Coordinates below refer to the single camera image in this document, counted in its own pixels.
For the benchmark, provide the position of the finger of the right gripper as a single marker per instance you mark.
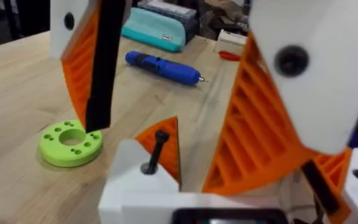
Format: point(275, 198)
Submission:
point(322, 93)
point(79, 62)

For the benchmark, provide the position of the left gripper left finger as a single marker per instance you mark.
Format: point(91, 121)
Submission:
point(126, 183)

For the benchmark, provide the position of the black screw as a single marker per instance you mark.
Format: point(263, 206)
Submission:
point(157, 149)

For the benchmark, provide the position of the blue electric screwdriver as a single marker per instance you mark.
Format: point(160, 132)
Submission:
point(166, 68)

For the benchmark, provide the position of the teal zip bag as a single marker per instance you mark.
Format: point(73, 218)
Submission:
point(154, 29)

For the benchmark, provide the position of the green disc with holes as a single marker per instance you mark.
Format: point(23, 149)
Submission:
point(51, 149)

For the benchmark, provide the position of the white cardboard box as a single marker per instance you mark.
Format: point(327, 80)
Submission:
point(232, 42)

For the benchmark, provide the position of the dark grey storage box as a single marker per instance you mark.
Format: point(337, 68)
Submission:
point(169, 9)

